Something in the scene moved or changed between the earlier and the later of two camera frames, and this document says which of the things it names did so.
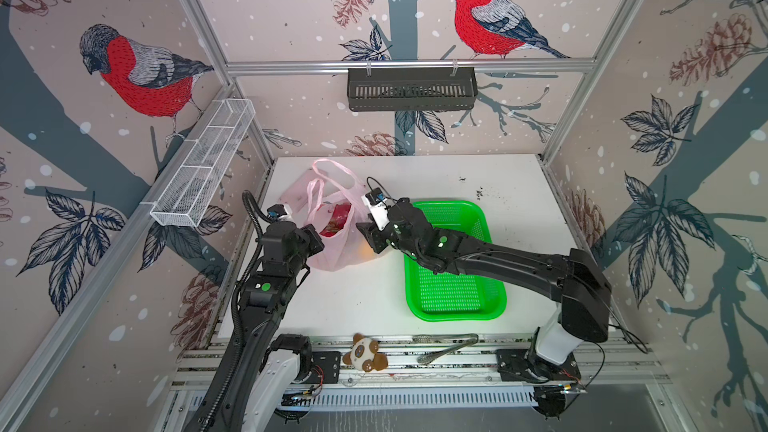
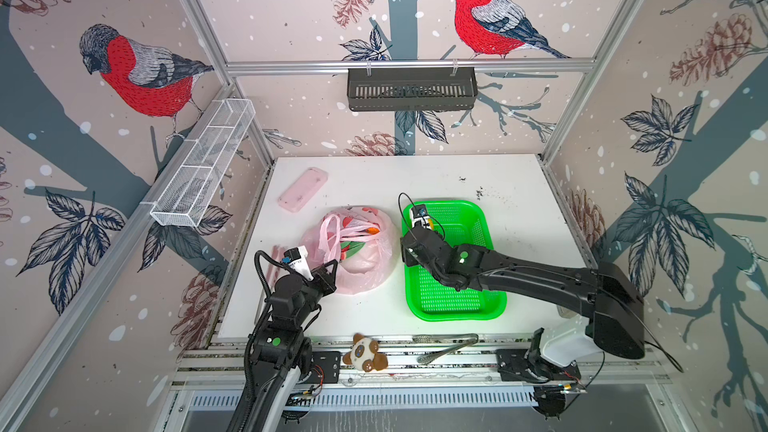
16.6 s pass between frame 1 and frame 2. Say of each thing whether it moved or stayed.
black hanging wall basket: stayed
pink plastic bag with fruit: moved
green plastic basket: stayed
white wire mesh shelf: stayed
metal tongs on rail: stayed
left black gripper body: moved
